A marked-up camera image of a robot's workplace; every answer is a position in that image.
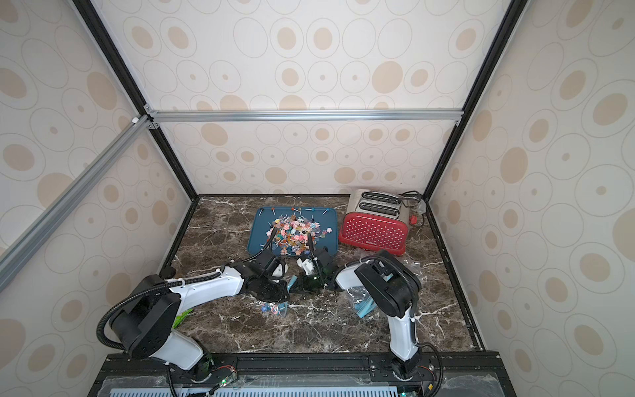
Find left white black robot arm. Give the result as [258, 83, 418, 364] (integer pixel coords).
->
[96, 249, 289, 372]

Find brown spice jar black cap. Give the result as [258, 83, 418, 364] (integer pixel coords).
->
[159, 266, 177, 280]

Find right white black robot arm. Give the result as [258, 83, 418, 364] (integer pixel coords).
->
[294, 250, 421, 363]

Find red silver toaster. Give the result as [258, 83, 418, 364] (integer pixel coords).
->
[339, 190, 410, 256]

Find candy ziploc bag front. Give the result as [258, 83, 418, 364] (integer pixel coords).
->
[347, 286, 377, 319]

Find teal plastic tray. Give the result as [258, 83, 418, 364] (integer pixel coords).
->
[246, 206, 339, 258]

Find candy ziploc bag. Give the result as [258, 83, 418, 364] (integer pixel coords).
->
[347, 286, 377, 319]
[261, 302, 289, 317]

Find toaster black power cable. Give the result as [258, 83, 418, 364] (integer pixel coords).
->
[399, 190, 428, 230]

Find poured candy pile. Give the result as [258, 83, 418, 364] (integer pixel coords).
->
[256, 207, 332, 256]

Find green snack packet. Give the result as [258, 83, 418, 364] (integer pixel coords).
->
[172, 309, 193, 329]

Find horizontal aluminium frame bar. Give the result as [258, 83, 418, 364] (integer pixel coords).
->
[150, 109, 463, 122]

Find left slanted aluminium frame bar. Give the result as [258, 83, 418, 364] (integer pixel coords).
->
[1, 115, 150, 289]

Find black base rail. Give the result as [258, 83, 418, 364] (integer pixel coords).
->
[89, 352, 516, 396]

